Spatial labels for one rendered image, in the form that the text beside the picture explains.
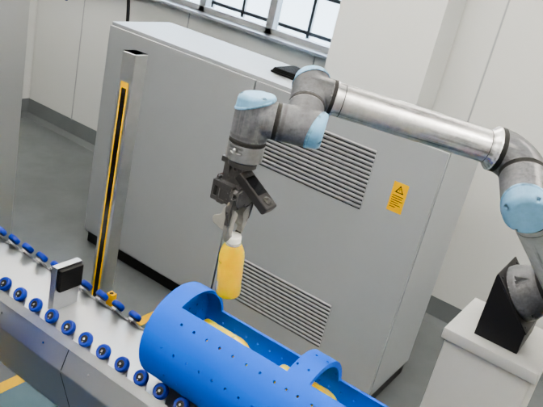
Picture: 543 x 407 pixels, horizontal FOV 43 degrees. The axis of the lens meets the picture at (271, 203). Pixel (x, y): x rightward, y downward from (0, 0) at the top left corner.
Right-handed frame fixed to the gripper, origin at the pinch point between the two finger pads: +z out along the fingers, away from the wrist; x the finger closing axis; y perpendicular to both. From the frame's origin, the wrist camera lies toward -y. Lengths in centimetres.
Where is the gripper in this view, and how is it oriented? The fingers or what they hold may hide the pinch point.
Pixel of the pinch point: (233, 236)
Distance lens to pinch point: 174.6
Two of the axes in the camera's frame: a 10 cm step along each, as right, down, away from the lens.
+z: -2.1, 9.0, 3.8
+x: -5.6, 2.1, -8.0
